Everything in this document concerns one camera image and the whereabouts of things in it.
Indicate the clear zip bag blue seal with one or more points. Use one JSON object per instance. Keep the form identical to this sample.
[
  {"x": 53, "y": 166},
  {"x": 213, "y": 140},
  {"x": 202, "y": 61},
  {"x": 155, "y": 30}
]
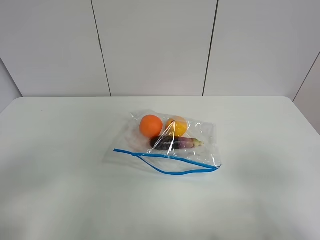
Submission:
[{"x": 130, "y": 148}]

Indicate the orange fruit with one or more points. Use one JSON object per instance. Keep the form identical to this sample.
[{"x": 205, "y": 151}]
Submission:
[{"x": 150, "y": 126}]

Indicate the yellow fruit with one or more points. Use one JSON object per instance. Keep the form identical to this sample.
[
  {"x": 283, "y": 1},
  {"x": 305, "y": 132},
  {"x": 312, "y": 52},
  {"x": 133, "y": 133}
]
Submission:
[{"x": 176, "y": 126}]

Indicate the purple eggplant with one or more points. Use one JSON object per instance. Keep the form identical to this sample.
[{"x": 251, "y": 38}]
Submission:
[{"x": 168, "y": 143}]

